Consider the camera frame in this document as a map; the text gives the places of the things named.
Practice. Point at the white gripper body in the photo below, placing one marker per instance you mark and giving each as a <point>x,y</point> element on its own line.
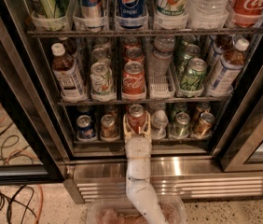
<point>138,147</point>

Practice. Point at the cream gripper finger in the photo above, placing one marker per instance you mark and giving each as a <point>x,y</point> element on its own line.
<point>126,128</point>
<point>147,126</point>

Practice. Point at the red coke can bottom front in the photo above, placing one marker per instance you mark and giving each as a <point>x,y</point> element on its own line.
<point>136,118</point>

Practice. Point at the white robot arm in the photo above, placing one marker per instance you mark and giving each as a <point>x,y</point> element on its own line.
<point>139,190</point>

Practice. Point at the clear water bottle bottom shelf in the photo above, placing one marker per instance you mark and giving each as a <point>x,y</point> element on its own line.
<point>159,122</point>

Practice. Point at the clear water bottle shelf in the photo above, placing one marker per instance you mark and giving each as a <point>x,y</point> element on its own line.
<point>159,122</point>
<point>207,9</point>
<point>161,55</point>

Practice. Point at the green can bottom front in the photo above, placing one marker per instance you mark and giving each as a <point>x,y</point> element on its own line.
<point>180,125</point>

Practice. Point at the blue pepsi can bottom front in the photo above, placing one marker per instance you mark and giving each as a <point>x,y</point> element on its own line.
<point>85,127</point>

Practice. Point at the red coke can middle front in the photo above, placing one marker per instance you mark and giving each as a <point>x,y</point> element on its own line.
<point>133,78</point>

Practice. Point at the gold can bottom right front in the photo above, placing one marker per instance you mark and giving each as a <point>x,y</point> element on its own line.
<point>203,124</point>

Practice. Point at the white 7up can middle front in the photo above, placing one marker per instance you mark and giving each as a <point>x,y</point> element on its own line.
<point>101,79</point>

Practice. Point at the green can middle front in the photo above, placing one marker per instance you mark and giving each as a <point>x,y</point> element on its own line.
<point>193,75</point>

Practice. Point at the clear water bottle middle shelf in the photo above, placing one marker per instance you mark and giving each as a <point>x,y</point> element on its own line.
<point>161,55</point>

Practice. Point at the right glass fridge door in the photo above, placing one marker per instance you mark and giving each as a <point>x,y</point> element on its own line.
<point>244,133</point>

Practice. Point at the glass fridge door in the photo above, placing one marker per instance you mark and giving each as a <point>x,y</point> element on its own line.
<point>244,133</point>
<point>27,93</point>

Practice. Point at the left glass fridge door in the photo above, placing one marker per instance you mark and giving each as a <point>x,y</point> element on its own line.
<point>27,93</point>

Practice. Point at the blue pepsi can top shelf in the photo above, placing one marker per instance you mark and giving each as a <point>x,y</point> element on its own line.
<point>130,13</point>

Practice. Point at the clear water bottle top shelf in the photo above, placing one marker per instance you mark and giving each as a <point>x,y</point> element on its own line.
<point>207,9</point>

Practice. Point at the red bull can top shelf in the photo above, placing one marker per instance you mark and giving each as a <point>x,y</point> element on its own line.
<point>92,9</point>

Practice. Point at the red coke can top shelf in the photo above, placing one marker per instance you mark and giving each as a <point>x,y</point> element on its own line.
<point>247,12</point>

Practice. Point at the clear plastic food container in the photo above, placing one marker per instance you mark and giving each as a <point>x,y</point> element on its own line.
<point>122,211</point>

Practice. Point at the tea bottle middle left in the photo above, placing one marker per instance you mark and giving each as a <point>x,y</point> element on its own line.
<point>66,71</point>

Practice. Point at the tea bottle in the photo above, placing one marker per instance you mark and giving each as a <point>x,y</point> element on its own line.
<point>228,67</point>
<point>66,71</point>
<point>221,44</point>

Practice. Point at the tea bottle middle right rear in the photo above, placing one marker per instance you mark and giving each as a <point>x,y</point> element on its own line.
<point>221,44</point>

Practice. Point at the middle wire shelf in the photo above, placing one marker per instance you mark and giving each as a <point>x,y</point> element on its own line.
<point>148,101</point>

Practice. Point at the wire shelf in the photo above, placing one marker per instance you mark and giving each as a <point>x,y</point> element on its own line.
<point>141,33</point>
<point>148,101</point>

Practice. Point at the top wire shelf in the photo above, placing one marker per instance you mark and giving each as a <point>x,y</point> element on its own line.
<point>141,33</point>

